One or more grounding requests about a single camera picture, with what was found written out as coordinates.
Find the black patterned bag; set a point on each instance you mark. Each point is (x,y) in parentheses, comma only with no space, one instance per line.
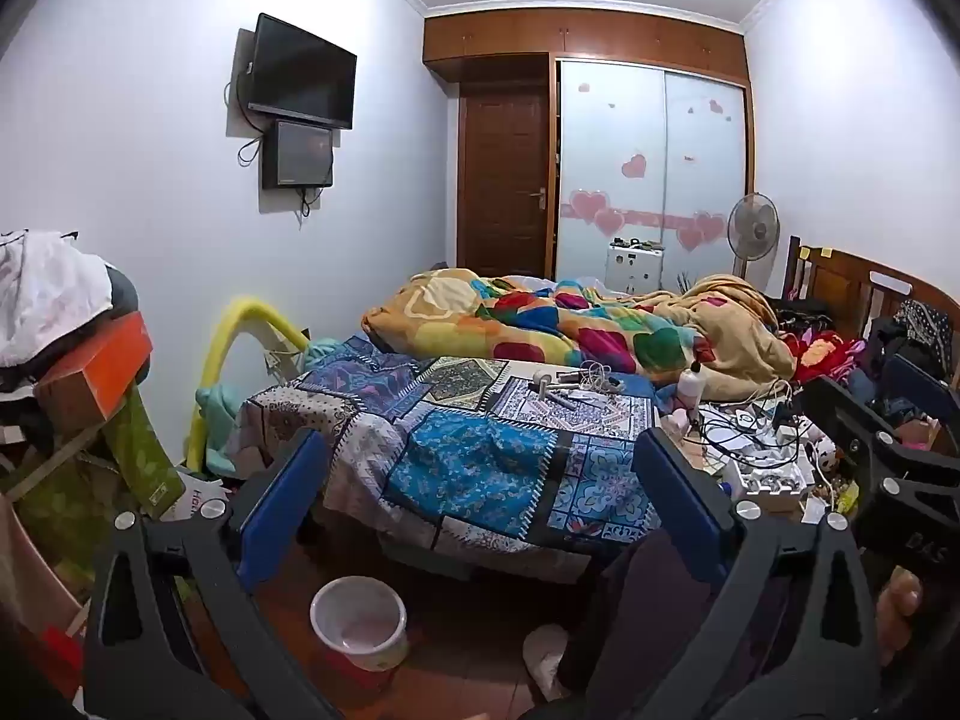
(926,326)

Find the frosted sliding wardrobe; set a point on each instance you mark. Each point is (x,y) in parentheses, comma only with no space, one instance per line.
(645,135)

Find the brown cardboard box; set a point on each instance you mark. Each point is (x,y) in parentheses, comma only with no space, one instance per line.
(30,562)

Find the person's leg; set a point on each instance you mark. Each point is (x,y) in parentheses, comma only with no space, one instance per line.
(652,615)

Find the standing electric fan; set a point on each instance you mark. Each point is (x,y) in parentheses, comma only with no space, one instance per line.
(752,229)

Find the blue patchwork bedspread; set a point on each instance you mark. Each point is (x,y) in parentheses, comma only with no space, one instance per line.
(465,457)

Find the wooden headboard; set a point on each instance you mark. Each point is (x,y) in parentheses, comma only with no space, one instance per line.
(840,285)

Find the white crumpled cloth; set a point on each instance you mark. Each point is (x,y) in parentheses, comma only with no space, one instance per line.
(45,292)

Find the red flat box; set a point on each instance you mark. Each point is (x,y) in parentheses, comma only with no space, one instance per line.
(64,660)

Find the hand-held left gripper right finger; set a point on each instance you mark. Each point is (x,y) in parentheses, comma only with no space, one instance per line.
(675,495)

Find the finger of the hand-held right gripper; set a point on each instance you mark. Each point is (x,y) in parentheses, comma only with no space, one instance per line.
(922,397)
(847,427)

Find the white red-print plastic bag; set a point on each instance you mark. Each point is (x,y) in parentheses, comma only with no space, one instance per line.
(191,502)

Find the black wall television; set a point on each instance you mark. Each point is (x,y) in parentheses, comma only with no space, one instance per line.
(300,71)

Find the small white cabinet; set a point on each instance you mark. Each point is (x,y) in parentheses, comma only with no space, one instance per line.
(636,266)

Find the dark grey cushion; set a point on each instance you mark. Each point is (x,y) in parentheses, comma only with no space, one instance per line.
(124,289)

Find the brown wooden door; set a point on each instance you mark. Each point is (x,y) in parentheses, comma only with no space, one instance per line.
(502,180)

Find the white squeeze bottle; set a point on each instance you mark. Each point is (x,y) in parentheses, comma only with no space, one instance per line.
(691,386)

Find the teal cloth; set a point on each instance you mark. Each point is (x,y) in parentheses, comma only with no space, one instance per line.
(221,427)

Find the yellow foam tube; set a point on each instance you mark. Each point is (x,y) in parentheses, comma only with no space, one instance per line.
(225,330)

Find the colourful patterned quilt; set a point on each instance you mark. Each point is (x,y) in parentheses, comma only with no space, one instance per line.
(525,322)

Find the white plastic bin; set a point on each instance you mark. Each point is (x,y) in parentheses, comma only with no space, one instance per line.
(360,645)

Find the green patterned box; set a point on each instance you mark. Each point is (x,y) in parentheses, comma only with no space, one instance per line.
(142,450)

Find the white slipper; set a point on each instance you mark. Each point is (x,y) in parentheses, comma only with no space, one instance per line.
(544,660)

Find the person's right hand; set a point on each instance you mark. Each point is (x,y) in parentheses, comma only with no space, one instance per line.
(900,607)

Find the orange cardboard box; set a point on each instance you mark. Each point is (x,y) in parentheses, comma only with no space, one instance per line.
(97,375)

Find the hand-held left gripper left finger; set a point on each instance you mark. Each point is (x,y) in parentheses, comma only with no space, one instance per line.
(289,495)

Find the small black wall box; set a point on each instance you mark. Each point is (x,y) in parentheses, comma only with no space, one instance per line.
(300,154)

